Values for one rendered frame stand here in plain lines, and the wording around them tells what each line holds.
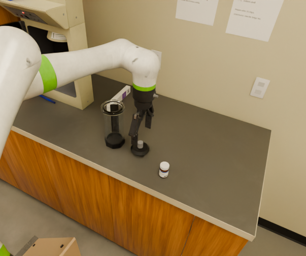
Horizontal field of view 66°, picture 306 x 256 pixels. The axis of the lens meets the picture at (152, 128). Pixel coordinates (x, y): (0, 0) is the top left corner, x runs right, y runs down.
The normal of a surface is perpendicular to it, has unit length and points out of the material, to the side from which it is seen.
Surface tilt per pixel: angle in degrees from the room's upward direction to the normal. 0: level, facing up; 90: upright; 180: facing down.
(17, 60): 60
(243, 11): 90
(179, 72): 90
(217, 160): 0
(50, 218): 0
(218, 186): 0
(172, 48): 90
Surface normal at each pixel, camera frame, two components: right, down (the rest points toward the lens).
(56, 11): 0.90, 0.33
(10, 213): 0.07, -0.76
